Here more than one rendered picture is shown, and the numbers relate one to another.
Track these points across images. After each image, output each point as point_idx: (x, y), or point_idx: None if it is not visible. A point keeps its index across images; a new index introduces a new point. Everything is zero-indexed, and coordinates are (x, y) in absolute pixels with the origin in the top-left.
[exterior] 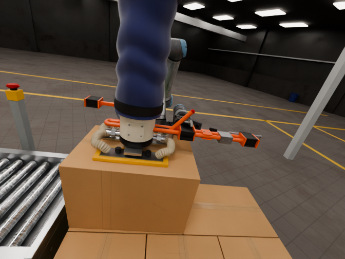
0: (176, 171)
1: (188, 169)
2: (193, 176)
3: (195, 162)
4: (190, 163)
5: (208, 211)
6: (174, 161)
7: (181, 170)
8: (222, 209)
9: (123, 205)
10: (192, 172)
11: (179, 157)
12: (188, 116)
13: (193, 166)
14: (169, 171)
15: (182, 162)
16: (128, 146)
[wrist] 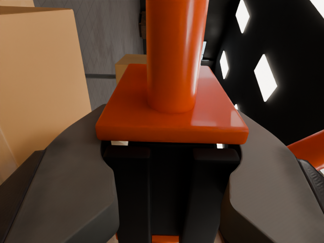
0: (78, 94)
1: (62, 54)
2: (73, 33)
3: (11, 15)
4: (33, 47)
5: None
6: (54, 122)
7: (73, 79)
8: None
9: None
10: (64, 36)
11: (27, 115)
12: (288, 146)
13: (41, 30)
14: (84, 110)
15: (47, 88)
16: None
